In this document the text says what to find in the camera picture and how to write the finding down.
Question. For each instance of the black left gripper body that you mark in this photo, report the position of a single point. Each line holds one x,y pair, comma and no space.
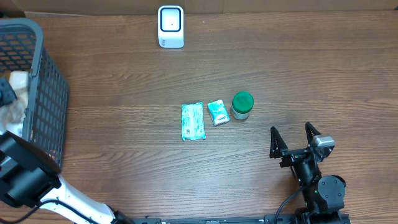
7,96

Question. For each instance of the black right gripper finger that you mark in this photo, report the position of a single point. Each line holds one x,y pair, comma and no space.
278,146
311,131

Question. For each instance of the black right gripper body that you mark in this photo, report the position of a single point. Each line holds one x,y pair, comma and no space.
292,156

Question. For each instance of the small teal tissue pack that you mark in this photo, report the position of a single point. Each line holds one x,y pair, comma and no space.
218,112

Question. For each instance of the long teal wipes pack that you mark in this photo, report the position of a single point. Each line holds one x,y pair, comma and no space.
193,125

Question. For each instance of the brown snack pouch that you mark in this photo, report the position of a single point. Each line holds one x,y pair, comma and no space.
13,115

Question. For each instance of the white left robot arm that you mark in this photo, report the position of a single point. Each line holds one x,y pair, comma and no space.
31,177

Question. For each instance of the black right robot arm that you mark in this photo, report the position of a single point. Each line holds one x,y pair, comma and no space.
323,195

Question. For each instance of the white barcode scanner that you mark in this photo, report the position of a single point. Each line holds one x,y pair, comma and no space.
170,27

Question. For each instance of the grey plastic basket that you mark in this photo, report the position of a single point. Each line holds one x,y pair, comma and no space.
22,48

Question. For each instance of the green lid jar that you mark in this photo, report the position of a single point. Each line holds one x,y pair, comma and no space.
242,104

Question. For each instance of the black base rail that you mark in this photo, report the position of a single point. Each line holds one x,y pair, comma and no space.
205,221

